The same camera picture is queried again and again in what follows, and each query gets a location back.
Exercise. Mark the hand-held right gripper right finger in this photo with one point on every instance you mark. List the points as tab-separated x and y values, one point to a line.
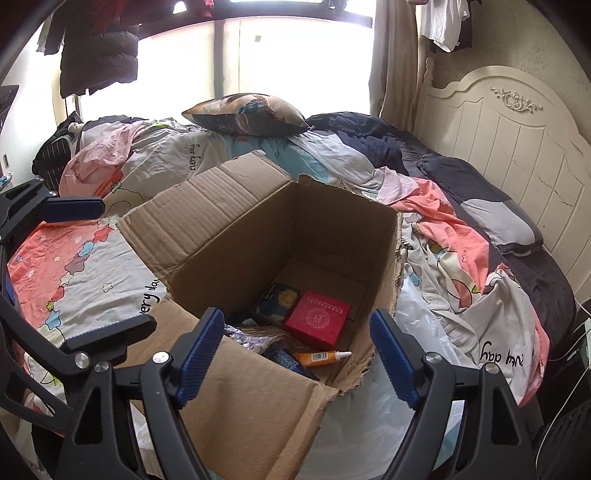
392	360

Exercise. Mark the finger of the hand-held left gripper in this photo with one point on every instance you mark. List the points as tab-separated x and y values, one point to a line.
69	207
106	332

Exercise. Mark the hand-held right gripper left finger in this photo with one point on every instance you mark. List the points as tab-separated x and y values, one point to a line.
201	355

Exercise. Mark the small tube with white cap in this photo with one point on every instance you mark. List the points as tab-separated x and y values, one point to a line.
318	357

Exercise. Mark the dark blue bottle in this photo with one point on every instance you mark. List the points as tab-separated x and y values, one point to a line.
288	362

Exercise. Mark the cardboard box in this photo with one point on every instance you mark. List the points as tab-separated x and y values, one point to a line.
240	221

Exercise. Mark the black striped garment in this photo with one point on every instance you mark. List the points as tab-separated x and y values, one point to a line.
53	152

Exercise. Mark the silver foil packet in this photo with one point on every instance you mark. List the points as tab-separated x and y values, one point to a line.
258	341

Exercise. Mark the cartoon printed duvet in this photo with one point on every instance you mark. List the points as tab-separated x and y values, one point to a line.
83	272

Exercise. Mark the white plastic bag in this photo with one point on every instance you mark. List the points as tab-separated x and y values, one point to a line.
415	438

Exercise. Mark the red square box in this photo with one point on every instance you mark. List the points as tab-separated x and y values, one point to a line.
318	318

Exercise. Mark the blue box yellow print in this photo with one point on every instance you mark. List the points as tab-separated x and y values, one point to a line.
279	300

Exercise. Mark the black hanging jacket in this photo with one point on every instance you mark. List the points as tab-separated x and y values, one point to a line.
97	55

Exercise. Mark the grey and navy pillow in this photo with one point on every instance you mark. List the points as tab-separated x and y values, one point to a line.
485	203

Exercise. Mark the black mesh chair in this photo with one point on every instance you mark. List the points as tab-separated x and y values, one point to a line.
568	447

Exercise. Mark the dark printed pillow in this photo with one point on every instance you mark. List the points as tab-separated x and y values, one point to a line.
244	115

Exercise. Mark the dark blue quilt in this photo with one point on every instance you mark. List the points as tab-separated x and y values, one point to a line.
369	138

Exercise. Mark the cream wooden headboard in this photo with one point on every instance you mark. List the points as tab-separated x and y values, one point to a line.
508	152

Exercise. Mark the window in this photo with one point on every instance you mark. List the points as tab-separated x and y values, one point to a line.
300	60

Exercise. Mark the beige curtain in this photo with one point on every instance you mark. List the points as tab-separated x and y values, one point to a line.
392	55

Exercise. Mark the white hanging shirt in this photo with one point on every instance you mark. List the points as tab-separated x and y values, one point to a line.
443	23

